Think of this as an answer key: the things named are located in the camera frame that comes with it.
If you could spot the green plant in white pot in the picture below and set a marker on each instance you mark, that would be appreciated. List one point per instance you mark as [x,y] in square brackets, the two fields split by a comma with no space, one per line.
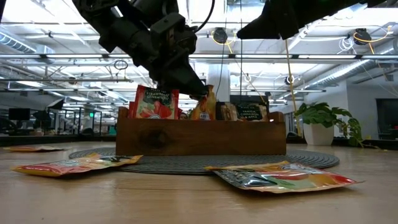
[320,135]

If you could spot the silver ventilation duct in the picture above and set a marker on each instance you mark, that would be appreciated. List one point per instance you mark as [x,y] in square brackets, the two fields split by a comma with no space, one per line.
[342,74]
[15,43]

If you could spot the grey round woven placemat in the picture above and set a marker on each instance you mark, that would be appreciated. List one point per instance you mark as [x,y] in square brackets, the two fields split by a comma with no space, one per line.
[174,165]

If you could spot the wooden three-compartment tea box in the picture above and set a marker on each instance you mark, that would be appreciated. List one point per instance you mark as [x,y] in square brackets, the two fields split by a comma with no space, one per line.
[200,137]

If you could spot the black monitor screen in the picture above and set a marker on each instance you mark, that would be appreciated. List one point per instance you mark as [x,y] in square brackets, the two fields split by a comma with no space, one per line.
[248,99]

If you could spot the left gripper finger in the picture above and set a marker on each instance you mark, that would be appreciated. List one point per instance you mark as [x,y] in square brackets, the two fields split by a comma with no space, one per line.
[183,81]

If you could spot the dark computer monitor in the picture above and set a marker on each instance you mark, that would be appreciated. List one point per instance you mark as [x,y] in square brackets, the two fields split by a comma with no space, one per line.
[19,114]

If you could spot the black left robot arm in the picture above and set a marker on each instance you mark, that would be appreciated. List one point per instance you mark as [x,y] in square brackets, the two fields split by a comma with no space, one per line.
[118,21]

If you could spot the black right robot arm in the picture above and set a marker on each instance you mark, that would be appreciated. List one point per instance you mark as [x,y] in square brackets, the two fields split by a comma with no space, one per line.
[342,7]

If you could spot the dark wall screen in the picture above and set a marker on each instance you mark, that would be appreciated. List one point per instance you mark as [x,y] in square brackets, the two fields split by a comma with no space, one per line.
[387,118]

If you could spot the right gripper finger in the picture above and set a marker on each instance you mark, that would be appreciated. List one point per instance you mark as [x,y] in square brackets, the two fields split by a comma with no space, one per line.
[259,28]

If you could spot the person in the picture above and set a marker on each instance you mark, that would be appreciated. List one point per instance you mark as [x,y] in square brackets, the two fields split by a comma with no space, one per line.
[183,116]

